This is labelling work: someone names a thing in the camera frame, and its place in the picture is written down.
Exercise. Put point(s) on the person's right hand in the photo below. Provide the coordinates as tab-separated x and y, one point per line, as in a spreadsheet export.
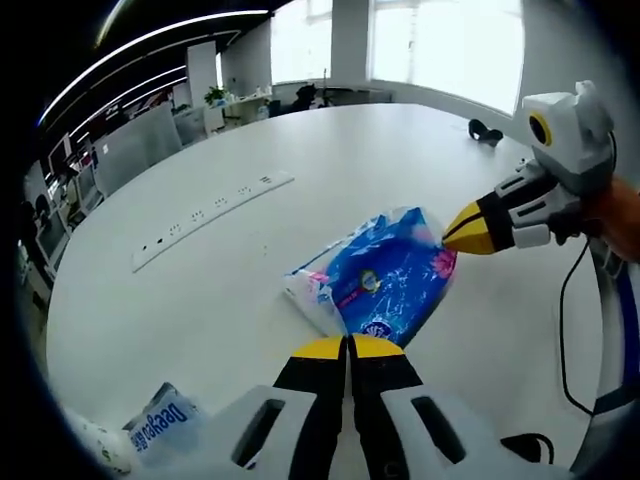
615	215

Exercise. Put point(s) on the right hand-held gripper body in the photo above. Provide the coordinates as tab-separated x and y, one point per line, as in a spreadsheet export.
575	135

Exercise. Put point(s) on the black computer mouse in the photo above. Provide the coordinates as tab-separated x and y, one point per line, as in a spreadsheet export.
520	447

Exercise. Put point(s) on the white table socket strip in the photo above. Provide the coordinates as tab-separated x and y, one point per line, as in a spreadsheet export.
215	220

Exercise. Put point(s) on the narrow bright window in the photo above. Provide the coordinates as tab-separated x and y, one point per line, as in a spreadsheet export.
300	40

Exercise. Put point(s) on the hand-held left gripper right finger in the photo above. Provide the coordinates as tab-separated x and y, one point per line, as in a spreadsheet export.
380	380

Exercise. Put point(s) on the wide bright window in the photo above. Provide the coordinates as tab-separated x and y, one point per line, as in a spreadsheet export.
450	50

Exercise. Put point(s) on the blue tissue packet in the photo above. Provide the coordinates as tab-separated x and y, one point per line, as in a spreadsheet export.
395	290

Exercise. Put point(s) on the wet wipes pack blue lid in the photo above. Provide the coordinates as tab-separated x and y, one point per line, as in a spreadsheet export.
160	420

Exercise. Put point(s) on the green potted plant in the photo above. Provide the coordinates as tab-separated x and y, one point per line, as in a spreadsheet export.
216	95

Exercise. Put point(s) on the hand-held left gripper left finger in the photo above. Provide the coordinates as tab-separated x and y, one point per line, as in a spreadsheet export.
320	380

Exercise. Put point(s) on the grey desk partition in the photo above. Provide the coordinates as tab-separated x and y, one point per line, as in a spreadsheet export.
135	145

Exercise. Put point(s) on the white low cabinet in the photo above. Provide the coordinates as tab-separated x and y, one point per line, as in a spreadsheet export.
245	107

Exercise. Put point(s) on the small black object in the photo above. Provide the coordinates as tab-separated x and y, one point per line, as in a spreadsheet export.
487	135

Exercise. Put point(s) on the white paper cup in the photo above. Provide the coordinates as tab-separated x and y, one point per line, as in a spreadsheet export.
100	445

